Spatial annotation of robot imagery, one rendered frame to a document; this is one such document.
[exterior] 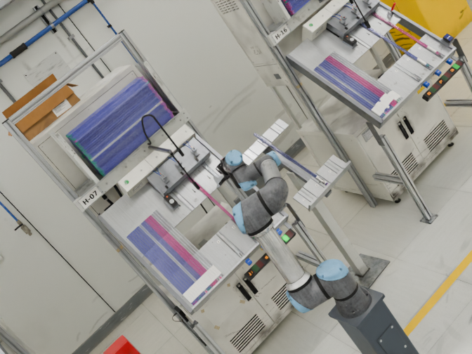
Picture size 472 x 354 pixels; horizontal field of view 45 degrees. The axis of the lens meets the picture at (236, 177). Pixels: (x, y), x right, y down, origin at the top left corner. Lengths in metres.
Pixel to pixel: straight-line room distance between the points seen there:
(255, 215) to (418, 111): 1.92
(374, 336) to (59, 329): 2.92
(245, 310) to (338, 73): 1.47
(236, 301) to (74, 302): 1.80
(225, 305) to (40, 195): 1.86
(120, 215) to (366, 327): 1.38
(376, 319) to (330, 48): 1.73
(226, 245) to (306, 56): 1.27
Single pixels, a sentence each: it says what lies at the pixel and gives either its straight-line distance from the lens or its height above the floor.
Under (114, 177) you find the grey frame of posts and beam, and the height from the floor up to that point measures 1.34.
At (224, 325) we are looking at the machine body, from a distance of 3.33.
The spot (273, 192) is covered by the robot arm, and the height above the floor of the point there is 1.16.
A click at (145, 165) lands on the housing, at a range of 3.06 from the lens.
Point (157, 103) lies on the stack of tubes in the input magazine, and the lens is 3.10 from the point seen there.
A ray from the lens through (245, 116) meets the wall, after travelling 5.01.
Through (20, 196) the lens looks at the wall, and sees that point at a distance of 4.51.
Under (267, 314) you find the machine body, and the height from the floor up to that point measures 0.17.
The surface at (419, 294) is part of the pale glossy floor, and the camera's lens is 3.22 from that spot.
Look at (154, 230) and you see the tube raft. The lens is 2.99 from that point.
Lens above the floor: 2.12
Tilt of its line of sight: 22 degrees down
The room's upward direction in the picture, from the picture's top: 36 degrees counter-clockwise
